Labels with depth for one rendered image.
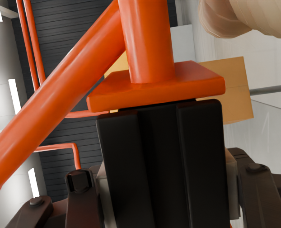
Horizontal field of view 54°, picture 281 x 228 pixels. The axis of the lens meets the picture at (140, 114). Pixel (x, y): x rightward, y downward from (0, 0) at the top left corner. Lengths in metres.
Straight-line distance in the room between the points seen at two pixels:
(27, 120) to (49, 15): 11.33
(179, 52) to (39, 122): 7.37
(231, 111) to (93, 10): 9.63
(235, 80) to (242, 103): 0.15
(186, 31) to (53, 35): 5.64
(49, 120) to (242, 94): 1.72
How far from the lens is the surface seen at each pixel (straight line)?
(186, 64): 0.17
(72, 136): 11.38
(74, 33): 11.12
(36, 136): 0.17
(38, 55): 8.29
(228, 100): 1.81
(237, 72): 1.86
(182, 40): 7.53
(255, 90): 2.16
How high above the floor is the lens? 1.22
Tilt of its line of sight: 3 degrees up
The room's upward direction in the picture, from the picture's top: 98 degrees counter-clockwise
